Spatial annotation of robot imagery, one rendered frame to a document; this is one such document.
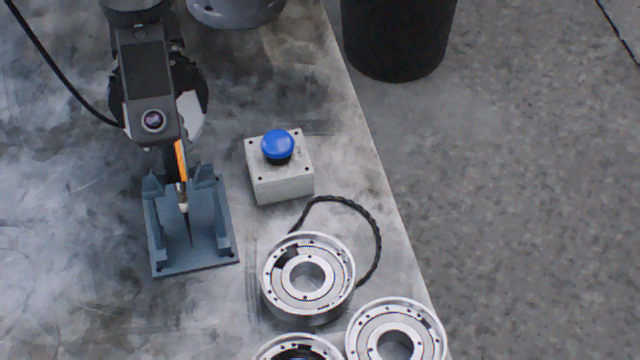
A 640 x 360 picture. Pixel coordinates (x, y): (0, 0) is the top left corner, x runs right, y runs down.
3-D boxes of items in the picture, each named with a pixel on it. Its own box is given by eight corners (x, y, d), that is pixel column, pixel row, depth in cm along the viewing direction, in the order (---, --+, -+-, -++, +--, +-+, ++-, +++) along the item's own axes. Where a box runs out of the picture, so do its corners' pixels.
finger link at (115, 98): (153, 115, 92) (154, 56, 85) (154, 128, 91) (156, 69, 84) (107, 118, 91) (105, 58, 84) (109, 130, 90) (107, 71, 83)
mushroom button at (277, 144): (299, 175, 104) (297, 149, 100) (266, 182, 104) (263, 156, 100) (291, 150, 106) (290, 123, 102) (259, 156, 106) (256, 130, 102)
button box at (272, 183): (315, 194, 105) (314, 170, 102) (258, 206, 105) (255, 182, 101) (300, 144, 110) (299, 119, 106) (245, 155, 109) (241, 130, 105)
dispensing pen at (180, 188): (180, 256, 97) (149, 111, 91) (179, 242, 101) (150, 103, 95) (199, 252, 97) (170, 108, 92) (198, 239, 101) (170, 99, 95)
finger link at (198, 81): (217, 100, 92) (191, 44, 85) (219, 111, 91) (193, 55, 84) (174, 113, 92) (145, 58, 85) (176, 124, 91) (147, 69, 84)
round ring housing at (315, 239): (371, 309, 96) (372, 291, 93) (283, 346, 94) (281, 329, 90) (330, 237, 102) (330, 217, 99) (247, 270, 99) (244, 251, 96)
